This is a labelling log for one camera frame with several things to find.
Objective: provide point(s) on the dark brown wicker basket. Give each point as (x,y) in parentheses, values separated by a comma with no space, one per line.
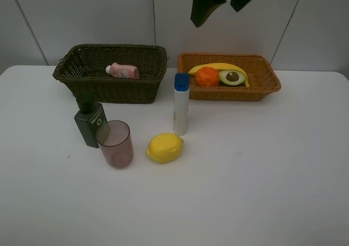
(83,70)

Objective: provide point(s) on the orange wicker basket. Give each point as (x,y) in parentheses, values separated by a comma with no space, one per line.
(261,78)

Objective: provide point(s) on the pink bottle white cap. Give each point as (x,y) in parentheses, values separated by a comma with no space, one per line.
(123,71)

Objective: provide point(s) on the dark green pump bottle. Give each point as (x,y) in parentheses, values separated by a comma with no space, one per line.
(89,118)

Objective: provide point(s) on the halved avocado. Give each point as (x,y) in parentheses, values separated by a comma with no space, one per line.
(232,77)

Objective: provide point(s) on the yellow banana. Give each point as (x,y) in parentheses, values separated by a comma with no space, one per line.
(220,67)

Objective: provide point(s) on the translucent pink plastic cup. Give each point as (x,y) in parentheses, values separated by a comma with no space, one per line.
(114,140)

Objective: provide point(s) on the white bottle blue cap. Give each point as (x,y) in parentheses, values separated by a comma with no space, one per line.
(181,103)

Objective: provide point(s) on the orange tangerine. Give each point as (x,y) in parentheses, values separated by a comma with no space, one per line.
(207,77)

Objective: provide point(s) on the yellow lemon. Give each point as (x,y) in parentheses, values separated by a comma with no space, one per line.
(165,147)

